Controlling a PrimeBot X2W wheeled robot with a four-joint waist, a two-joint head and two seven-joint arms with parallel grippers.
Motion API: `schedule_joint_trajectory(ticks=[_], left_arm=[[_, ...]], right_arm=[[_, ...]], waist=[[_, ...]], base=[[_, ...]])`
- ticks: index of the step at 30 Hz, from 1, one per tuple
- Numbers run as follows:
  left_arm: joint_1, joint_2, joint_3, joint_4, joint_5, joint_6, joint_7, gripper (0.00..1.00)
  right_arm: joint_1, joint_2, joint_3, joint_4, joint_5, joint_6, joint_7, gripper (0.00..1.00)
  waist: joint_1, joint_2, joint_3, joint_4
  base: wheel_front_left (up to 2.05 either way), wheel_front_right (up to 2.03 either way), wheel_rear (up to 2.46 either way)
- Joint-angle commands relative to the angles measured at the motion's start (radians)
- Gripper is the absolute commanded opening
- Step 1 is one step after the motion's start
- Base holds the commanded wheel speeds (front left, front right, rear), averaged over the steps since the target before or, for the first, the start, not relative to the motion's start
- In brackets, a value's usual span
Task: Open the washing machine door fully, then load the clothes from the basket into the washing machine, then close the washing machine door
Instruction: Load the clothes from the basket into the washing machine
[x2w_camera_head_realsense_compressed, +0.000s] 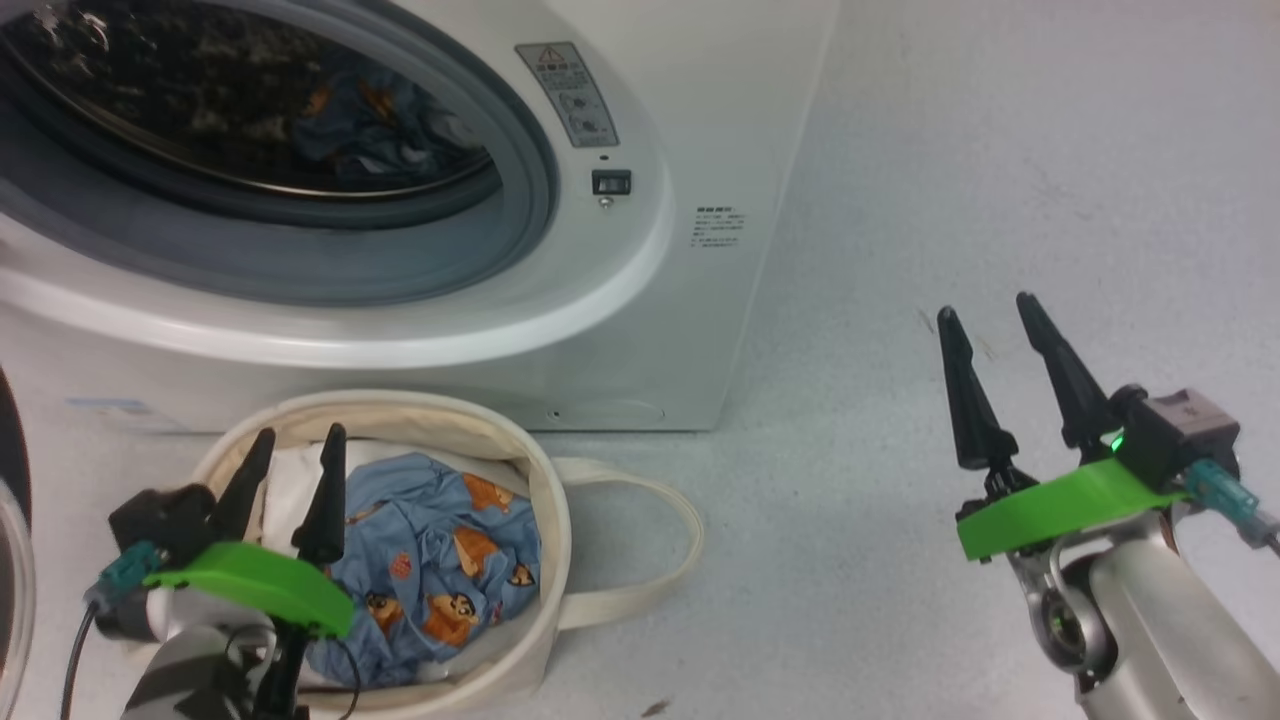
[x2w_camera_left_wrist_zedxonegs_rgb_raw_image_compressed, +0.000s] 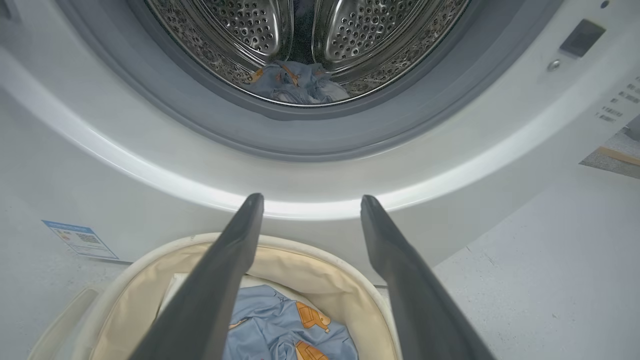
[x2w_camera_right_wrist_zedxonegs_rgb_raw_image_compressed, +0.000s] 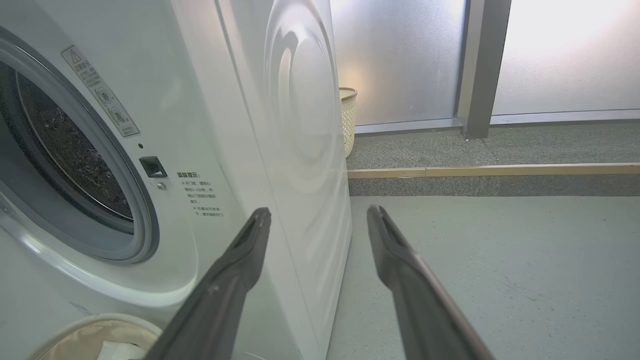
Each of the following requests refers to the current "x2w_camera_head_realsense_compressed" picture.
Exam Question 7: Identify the teal plug black cable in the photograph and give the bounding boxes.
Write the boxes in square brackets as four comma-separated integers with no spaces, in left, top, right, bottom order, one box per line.
[60,540,166,720]
[1185,458,1280,556]

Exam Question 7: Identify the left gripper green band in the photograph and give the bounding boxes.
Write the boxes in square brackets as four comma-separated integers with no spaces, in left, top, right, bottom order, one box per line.
[143,422,356,720]

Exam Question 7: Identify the blue cartoon print garment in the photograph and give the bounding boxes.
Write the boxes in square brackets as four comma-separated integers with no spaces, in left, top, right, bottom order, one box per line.
[262,440,543,691]

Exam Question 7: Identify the round black glass washer door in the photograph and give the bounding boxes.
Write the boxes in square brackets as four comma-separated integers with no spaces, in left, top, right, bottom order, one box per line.
[0,365,36,681]

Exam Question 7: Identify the right teal plug black cable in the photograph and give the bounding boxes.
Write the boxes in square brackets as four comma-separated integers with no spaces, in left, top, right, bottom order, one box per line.
[1185,458,1280,556]

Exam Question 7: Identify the grey warning label sticker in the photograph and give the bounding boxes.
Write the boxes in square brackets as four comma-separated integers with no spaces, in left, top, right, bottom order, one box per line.
[515,42,621,149]

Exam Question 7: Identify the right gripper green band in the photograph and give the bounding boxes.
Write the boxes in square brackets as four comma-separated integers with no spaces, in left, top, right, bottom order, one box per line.
[937,291,1191,563]

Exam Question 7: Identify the cream fabric laundry basket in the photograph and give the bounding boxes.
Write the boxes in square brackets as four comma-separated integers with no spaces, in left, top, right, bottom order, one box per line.
[125,390,704,719]

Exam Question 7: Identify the small printed text label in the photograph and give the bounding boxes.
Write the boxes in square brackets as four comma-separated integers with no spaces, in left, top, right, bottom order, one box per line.
[690,205,746,251]

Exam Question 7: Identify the white front-load washing machine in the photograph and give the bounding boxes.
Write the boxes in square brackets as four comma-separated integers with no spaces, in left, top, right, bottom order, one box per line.
[0,0,841,433]

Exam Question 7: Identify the blue and cream cartoon garment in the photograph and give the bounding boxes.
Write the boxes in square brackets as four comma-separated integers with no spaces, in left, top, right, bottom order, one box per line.
[293,55,491,191]

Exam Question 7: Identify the left teal plug black cable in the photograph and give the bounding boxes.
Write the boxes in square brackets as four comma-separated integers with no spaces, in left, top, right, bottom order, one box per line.
[60,540,166,720]

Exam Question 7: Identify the washing machine drum opening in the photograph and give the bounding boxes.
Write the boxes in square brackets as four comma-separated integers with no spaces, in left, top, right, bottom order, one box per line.
[0,0,501,201]

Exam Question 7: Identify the blue energy label sticker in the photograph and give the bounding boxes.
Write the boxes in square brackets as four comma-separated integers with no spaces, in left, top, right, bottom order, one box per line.
[65,397,191,433]

